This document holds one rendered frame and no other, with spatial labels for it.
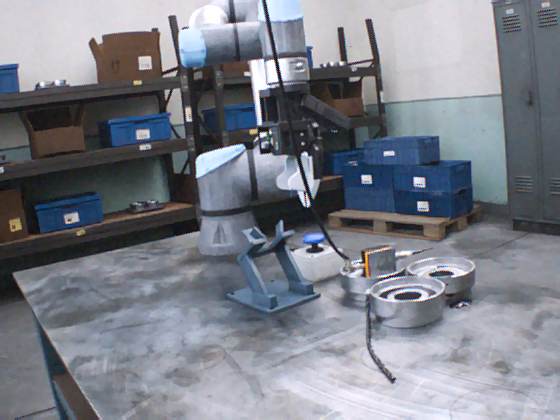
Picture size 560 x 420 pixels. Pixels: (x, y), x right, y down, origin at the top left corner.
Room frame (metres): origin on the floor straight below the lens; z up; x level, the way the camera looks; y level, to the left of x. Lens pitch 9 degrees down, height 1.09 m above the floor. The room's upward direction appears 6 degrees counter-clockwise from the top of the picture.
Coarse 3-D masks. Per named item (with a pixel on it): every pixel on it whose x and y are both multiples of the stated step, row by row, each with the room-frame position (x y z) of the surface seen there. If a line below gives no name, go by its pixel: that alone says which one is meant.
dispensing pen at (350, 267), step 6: (378, 246) 0.82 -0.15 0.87; (384, 246) 0.82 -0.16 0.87; (390, 246) 0.81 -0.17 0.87; (366, 252) 0.80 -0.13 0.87; (402, 252) 0.82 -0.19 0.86; (408, 252) 0.83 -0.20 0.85; (414, 252) 0.83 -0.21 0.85; (396, 258) 0.81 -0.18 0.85; (402, 258) 0.82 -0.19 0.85; (348, 264) 0.78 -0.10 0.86; (354, 264) 0.79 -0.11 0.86; (360, 264) 0.79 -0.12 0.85; (348, 270) 0.78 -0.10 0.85; (354, 270) 0.78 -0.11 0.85
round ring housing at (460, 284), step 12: (420, 264) 0.81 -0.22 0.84; (432, 264) 0.82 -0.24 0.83; (444, 264) 0.81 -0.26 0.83; (456, 264) 0.80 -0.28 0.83; (468, 264) 0.78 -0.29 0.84; (408, 276) 0.77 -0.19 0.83; (432, 276) 0.79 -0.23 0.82; (444, 276) 0.79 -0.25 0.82; (456, 276) 0.72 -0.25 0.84; (468, 276) 0.72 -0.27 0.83; (456, 288) 0.72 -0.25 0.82; (468, 288) 0.72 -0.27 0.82
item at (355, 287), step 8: (400, 264) 0.82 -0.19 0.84; (344, 272) 0.84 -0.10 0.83; (360, 272) 0.83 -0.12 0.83; (400, 272) 0.77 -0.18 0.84; (344, 280) 0.79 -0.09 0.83; (352, 280) 0.78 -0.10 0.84; (360, 280) 0.77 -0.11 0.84; (368, 280) 0.76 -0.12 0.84; (376, 280) 0.76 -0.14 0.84; (344, 288) 0.79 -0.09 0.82; (352, 288) 0.78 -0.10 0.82; (360, 288) 0.77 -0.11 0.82; (368, 288) 0.76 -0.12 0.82; (352, 296) 0.79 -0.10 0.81; (360, 296) 0.78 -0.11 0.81
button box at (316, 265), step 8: (304, 248) 0.96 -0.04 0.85; (320, 248) 0.94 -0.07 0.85; (328, 248) 0.95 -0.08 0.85; (296, 256) 0.93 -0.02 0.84; (304, 256) 0.91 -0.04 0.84; (312, 256) 0.90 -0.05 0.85; (320, 256) 0.90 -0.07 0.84; (328, 256) 0.91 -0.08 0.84; (336, 256) 0.92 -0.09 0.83; (304, 264) 0.91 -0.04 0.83; (312, 264) 0.89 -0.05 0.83; (320, 264) 0.90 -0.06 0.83; (328, 264) 0.91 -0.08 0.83; (336, 264) 0.92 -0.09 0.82; (304, 272) 0.91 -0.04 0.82; (312, 272) 0.89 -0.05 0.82; (320, 272) 0.90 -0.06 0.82; (328, 272) 0.91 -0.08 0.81; (336, 272) 0.92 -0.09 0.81; (312, 280) 0.90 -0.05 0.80; (320, 280) 0.90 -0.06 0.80
